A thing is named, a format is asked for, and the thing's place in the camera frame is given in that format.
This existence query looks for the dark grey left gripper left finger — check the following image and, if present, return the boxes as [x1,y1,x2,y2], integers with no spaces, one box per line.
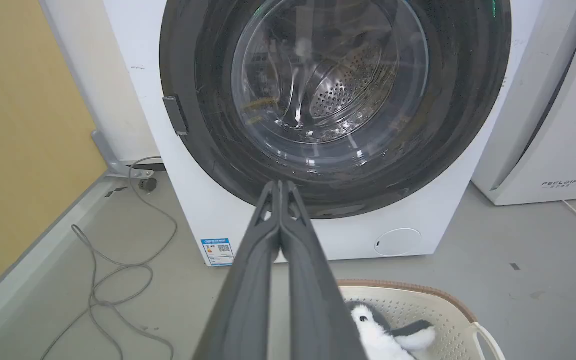
[192,180,282,360]

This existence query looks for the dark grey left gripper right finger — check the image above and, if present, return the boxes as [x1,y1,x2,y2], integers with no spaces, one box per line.
[280,180,368,360]

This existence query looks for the white front-load washing machine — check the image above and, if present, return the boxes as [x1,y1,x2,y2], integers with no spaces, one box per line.
[102,0,543,267]

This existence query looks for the round black glass washer door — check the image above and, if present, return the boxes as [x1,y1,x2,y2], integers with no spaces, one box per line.
[159,0,512,220]

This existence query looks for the blue energy label sticker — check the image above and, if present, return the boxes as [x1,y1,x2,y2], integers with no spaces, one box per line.
[200,238,235,267]

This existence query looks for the grey white plush penguin toy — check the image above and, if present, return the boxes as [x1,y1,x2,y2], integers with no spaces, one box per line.
[345,300,437,360]

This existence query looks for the cream perforated laundry basket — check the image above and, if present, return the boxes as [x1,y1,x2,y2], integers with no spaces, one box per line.
[337,279,506,360]

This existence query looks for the white air purifier appliance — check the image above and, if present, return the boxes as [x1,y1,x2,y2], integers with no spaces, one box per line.
[471,0,576,206]

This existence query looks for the grey power cable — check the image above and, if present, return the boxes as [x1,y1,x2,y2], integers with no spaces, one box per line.
[40,156,179,360]

